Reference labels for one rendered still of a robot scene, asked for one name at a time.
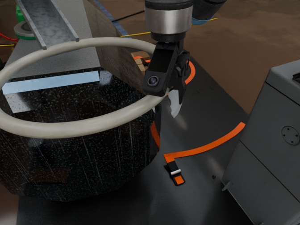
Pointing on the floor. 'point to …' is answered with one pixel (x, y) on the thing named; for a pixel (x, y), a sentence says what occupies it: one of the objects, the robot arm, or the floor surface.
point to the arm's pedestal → (269, 153)
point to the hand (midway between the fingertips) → (163, 112)
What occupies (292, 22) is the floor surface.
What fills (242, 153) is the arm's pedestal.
